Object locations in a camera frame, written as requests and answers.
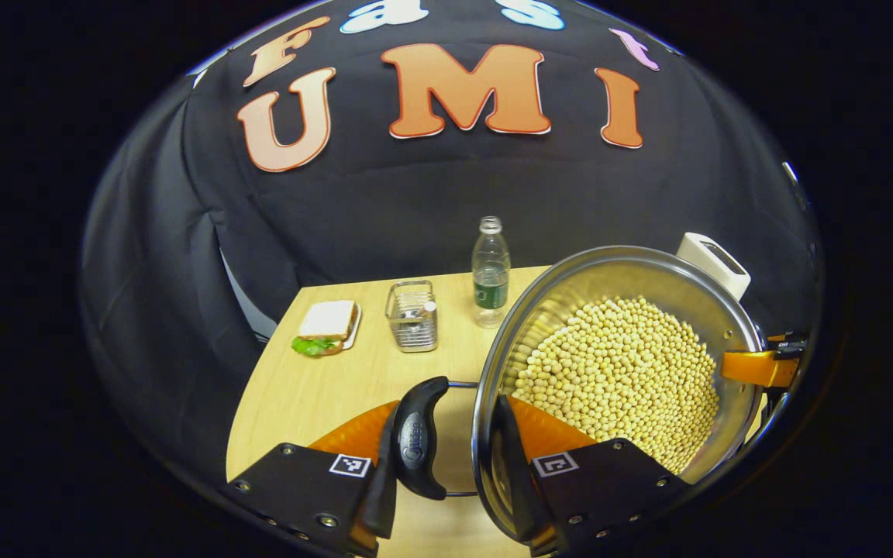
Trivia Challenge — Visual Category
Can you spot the metal wire basket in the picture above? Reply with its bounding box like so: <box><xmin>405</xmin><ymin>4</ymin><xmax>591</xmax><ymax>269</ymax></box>
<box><xmin>385</xmin><ymin>280</ymin><xmax>439</xmax><ymax>353</ymax></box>

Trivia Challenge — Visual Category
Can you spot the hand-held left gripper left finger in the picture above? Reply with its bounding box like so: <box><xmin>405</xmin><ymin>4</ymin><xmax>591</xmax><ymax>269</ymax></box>
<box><xmin>218</xmin><ymin>399</ymin><xmax>401</xmax><ymax>558</ymax></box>

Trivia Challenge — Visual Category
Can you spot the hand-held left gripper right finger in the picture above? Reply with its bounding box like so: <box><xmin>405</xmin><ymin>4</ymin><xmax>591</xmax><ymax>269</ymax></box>
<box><xmin>491</xmin><ymin>394</ymin><xmax>691</xmax><ymax>557</ymax></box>

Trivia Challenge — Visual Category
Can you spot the pile of yellow soybeans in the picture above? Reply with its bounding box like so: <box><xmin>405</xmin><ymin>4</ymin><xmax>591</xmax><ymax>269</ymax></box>
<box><xmin>510</xmin><ymin>297</ymin><xmax>721</xmax><ymax>475</ymax></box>

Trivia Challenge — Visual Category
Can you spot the sandwich with lettuce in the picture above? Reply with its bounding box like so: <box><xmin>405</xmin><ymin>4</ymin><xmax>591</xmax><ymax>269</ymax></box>
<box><xmin>291</xmin><ymin>301</ymin><xmax>360</xmax><ymax>357</ymax></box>

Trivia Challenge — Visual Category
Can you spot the white toaster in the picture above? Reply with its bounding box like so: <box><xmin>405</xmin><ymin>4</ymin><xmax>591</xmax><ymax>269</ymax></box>
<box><xmin>677</xmin><ymin>232</ymin><xmax>751</xmax><ymax>301</ymax></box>

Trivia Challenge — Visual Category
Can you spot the steel pot with black handles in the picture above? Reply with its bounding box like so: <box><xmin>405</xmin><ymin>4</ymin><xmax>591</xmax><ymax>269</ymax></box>
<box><xmin>391</xmin><ymin>246</ymin><xmax>765</xmax><ymax>543</ymax></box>

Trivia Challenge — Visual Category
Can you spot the clear plastic water bottle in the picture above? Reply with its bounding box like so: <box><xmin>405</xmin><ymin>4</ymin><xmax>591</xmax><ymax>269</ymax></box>
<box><xmin>471</xmin><ymin>216</ymin><xmax>511</xmax><ymax>329</ymax></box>

